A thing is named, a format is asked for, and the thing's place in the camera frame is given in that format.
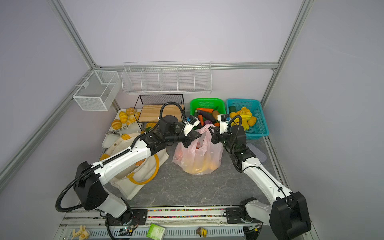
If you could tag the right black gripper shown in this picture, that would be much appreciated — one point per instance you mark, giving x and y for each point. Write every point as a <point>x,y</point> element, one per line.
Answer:
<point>217,136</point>

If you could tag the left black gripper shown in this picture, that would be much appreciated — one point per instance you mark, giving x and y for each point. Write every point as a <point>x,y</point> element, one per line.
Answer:
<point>190,137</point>

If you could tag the pink plastic grocery bag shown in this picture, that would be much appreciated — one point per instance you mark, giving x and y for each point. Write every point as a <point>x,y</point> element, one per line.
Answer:
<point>202,156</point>

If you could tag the white canvas tote bag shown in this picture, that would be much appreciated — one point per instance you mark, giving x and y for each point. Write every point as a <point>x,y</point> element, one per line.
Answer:
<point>132,180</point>

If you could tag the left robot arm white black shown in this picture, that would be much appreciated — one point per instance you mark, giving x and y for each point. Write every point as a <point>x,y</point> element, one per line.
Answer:
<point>87,190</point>

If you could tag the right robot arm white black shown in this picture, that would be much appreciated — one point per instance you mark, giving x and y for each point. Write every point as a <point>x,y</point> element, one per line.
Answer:
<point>287,212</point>

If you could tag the dark purple eggplant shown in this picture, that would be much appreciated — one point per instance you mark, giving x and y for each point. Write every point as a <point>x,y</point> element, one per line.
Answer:
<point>206,115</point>

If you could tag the brown potato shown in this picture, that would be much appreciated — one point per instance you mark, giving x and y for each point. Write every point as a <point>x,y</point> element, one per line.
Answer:
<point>215,114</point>

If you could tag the yellow banana bunch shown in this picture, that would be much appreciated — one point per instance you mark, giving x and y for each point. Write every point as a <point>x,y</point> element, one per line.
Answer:
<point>248,119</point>

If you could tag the orange carrot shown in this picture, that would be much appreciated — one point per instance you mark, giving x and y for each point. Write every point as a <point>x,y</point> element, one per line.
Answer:
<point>206,110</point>

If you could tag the green plastic basket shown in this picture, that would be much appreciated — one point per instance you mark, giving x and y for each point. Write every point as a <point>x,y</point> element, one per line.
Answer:
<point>210,103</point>

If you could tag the teal plastic basket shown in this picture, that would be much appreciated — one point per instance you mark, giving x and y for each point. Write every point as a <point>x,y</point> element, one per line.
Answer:
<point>260,128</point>

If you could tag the grey oval pad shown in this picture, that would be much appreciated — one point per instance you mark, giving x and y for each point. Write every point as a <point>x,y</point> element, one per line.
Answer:
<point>260,155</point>

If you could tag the croissant bread right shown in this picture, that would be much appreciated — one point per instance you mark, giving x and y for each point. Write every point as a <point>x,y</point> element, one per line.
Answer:
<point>133,115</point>

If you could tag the croissant bread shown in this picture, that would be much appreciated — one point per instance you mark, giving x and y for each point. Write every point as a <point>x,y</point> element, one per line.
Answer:
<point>133,115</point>
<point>116,124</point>
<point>123,117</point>

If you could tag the white bread tray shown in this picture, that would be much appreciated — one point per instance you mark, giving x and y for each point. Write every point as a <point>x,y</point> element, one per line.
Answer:
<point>109,140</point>

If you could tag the croissant bread middle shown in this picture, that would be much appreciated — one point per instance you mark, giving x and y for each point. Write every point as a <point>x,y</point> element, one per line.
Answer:
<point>123,117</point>

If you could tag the croissant bread front left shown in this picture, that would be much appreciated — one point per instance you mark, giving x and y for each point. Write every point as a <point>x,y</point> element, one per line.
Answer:
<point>116,124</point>

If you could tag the small yellow round toy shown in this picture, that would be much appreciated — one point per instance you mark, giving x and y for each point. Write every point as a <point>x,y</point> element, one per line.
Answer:
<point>202,232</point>

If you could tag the green small box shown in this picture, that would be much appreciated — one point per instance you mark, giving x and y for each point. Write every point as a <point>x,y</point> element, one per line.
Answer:
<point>156,232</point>

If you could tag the yellow toy banana pieces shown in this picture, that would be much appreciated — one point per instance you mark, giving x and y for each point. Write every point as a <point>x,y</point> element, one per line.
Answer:
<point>81,234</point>

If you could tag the black wire shelf wooden board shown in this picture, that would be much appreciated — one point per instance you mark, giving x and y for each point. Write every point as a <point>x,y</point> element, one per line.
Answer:
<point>150,105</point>

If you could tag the white wire wall basket long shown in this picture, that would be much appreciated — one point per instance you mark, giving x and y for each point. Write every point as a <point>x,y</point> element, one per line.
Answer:
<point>167,77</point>

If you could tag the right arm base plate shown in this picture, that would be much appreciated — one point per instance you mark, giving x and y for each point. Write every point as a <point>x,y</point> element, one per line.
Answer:
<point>237,216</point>

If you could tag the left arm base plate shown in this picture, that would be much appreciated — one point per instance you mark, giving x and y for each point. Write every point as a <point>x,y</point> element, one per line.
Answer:
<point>135,217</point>

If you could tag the white mesh wall box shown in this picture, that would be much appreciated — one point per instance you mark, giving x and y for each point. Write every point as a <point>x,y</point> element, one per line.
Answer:
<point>98,91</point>

